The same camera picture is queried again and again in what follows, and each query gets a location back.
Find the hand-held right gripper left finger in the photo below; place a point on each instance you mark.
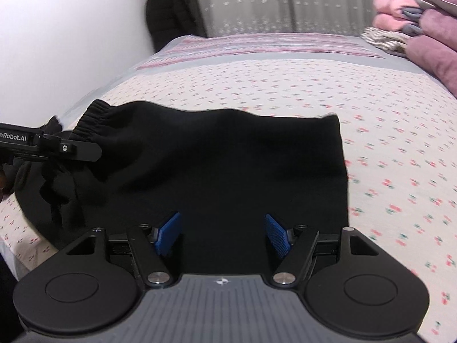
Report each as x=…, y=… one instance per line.
x=167, y=234

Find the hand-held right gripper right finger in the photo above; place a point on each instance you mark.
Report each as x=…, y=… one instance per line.
x=278, y=235

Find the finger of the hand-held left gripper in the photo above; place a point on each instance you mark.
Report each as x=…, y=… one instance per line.
x=76, y=149

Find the black pants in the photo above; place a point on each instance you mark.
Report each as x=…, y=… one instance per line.
x=214, y=171

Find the folded black cloth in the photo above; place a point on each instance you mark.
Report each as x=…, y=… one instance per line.
x=51, y=123

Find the grey bed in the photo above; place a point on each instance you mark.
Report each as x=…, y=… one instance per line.
x=117, y=82

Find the cherry print bed sheet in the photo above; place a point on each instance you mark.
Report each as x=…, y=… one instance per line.
x=392, y=150

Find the black hanging jacket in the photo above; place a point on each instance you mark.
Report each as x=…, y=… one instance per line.
x=171, y=10

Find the pink striped blanket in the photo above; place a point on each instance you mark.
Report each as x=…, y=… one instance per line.
x=257, y=48

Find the striped folded cloth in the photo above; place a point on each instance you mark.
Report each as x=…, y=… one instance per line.
x=385, y=39

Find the grey star print curtain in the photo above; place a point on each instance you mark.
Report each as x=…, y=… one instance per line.
x=285, y=0

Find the mauve velvet quilt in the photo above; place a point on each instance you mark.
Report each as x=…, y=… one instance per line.
x=435, y=46

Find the pink folded clothes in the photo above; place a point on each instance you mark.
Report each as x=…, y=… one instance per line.
x=389, y=12

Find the grey folded cloth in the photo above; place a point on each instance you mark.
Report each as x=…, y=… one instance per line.
x=412, y=19

